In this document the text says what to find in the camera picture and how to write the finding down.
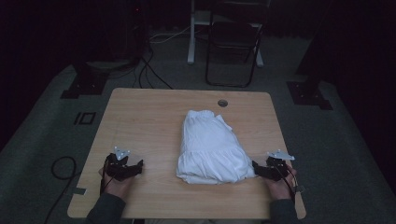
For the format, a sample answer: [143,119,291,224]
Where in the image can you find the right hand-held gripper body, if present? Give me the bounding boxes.
[264,149,296,182]

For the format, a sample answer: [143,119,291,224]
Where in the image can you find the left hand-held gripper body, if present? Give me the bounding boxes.
[104,146,135,182]

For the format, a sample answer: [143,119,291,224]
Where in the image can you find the white garment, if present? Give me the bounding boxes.
[176,109,258,186]

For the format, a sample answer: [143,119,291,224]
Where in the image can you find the person's left hand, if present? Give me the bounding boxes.
[102,169,135,200]

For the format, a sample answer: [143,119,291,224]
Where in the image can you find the person's right hand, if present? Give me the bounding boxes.
[264,163,299,201]

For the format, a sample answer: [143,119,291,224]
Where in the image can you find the black stand base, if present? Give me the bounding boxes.
[60,61,110,100]
[286,78,333,111]

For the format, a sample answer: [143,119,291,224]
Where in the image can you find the black folding chair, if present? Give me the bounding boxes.
[205,0,271,89]

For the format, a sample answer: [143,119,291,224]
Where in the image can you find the right hand-held gripper cable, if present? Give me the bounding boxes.
[278,169,297,203]

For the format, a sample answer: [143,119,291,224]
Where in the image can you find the hand-held gripper cable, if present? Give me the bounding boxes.
[99,160,110,196]
[278,169,297,203]

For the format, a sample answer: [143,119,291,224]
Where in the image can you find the left hand-held gripper cable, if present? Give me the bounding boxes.
[99,160,110,196]

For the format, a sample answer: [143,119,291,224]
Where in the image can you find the black looped floor cable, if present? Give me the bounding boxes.
[43,156,78,224]

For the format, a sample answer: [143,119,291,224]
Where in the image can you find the black floor cables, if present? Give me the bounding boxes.
[133,46,174,91]

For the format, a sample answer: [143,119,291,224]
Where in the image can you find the white desk frame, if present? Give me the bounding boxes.
[187,0,265,68]

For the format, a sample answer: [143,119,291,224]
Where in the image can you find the white floor cable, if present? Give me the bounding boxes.
[148,25,192,45]

